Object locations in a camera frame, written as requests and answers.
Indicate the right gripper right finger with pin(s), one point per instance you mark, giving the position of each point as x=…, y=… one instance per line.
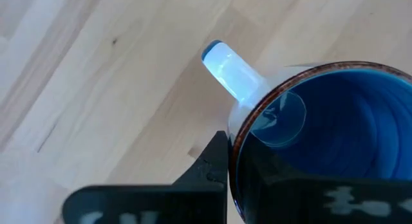
x=322, y=201

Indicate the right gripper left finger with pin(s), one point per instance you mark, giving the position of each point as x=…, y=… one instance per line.
x=161, y=204

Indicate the blue and white mug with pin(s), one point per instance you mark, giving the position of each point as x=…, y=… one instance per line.
x=354, y=121

